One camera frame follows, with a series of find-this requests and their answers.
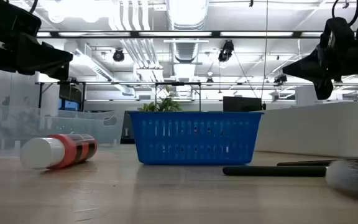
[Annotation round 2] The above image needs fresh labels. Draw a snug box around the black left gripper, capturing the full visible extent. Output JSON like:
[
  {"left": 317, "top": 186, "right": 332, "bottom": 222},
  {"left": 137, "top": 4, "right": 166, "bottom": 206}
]
[{"left": 0, "top": 0, "right": 74, "bottom": 81}]

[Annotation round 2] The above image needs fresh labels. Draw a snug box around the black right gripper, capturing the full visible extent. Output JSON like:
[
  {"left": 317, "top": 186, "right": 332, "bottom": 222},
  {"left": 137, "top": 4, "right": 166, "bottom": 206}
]
[{"left": 282, "top": 17, "right": 358, "bottom": 100}]

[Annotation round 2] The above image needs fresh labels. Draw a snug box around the orange paint bottle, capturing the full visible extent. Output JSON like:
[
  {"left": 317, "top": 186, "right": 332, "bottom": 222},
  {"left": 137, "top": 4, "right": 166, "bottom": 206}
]
[{"left": 19, "top": 133, "right": 98, "bottom": 170}]

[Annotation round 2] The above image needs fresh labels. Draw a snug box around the fluffy brush with black handle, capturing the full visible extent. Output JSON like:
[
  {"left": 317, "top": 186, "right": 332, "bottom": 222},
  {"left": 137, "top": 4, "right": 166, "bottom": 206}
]
[{"left": 222, "top": 160, "right": 358, "bottom": 205}]

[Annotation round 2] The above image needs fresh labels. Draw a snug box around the blue plastic basket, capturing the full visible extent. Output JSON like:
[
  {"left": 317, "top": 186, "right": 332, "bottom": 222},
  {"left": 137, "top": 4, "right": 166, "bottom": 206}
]
[{"left": 128, "top": 111, "right": 264, "bottom": 166}]

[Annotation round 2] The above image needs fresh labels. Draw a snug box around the white background cylinder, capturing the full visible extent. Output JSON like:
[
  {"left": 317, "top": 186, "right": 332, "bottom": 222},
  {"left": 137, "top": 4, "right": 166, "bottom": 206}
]
[{"left": 295, "top": 85, "right": 318, "bottom": 106}]

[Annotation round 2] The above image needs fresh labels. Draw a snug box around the black ceiling-hung spotlight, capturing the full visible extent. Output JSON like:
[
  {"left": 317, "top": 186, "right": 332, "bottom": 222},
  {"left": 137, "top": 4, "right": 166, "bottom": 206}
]
[
  {"left": 112, "top": 48, "right": 126, "bottom": 62},
  {"left": 273, "top": 73, "right": 288, "bottom": 85},
  {"left": 218, "top": 39, "right": 235, "bottom": 62}
]

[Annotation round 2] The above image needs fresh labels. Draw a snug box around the white plastic bin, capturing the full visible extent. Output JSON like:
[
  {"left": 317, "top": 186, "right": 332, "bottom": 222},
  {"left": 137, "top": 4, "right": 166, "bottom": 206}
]
[{"left": 255, "top": 101, "right": 358, "bottom": 158}]

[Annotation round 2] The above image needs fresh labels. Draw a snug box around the clear plastic bin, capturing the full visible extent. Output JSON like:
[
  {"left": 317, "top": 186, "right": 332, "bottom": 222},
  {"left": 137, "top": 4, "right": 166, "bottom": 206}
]
[{"left": 0, "top": 95, "right": 126, "bottom": 156}]

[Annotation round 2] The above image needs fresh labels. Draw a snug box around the black computer monitor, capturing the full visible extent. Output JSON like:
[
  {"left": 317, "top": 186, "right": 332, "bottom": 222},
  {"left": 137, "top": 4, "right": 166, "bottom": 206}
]
[{"left": 223, "top": 96, "right": 262, "bottom": 112}]

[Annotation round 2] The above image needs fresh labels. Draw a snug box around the black overhead crossbar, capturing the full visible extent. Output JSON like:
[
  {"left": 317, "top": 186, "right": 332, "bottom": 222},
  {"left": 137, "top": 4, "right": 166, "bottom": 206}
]
[{"left": 35, "top": 30, "right": 358, "bottom": 39}]

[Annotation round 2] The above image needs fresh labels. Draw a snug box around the small artificial potted plant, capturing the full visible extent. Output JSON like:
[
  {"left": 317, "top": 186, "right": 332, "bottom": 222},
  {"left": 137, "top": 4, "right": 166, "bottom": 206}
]
[{"left": 137, "top": 85, "right": 183, "bottom": 112}]

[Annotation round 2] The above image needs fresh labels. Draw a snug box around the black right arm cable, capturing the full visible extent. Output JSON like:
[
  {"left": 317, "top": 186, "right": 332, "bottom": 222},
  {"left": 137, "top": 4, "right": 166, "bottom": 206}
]
[{"left": 331, "top": 0, "right": 358, "bottom": 27}]

